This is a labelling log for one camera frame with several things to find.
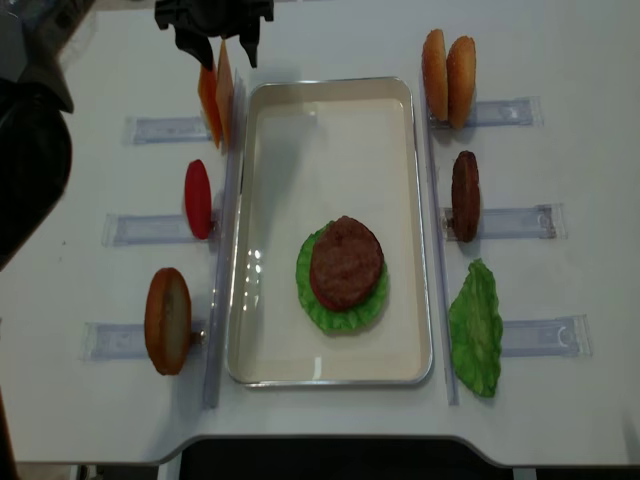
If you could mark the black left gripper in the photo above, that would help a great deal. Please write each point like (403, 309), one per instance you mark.
(214, 18)

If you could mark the orange cheese slice front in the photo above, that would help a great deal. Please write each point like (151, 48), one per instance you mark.
(225, 93)

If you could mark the orange cheese slice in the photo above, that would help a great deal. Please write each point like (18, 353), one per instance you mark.
(207, 86)
(225, 93)

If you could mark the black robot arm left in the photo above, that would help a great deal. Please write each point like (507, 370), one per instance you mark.
(36, 147)

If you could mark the orange cheese slice back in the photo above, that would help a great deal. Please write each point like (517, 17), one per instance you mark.
(207, 86)

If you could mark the clear cheese holder track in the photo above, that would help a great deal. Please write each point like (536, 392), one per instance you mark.
(145, 130)

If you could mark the clear tomato holder track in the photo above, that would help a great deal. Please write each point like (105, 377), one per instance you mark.
(129, 230)

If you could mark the brown meat patty in tray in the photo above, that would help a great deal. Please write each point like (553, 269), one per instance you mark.
(347, 261)

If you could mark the brown meat patty upright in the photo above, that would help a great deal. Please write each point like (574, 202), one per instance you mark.
(465, 194)

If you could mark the green lettuce leaf in tray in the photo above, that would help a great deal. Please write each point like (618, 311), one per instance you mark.
(352, 320)

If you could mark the green lettuce leaf upright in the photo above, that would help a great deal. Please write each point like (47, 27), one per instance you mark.
(476, 330)

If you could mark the clear lettuce holder track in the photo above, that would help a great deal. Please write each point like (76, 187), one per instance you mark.
(566, 336)

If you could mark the silver metal tray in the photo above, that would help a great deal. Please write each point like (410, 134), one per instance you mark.
(316, 151)

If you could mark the top bun slice left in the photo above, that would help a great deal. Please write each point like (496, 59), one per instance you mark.
(434, 74)

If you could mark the bun slice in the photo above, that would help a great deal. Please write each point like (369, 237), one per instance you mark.
(167, 321)
(461, 76)
(434, 74)

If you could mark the top bun slice right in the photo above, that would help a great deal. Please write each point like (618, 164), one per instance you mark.
(461, 76)

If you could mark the clear right bun holder track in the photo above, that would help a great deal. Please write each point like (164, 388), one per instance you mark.
(524, 111)

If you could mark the clear bun holder track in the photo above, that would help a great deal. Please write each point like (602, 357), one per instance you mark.
(105, 342)
(524, 111)

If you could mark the clear left bun holder track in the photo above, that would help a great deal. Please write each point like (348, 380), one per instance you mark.
(105, 342)

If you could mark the clear patty holder track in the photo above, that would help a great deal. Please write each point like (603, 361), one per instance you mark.
(544, 221)

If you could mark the clear left rack rail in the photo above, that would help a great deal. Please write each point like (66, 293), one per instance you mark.
(227, 242)

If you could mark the clear rack rail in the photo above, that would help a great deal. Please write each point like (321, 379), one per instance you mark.
(439, 255)
(227, 242)

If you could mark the clear right rack rail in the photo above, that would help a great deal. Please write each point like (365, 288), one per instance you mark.
(439, 255)

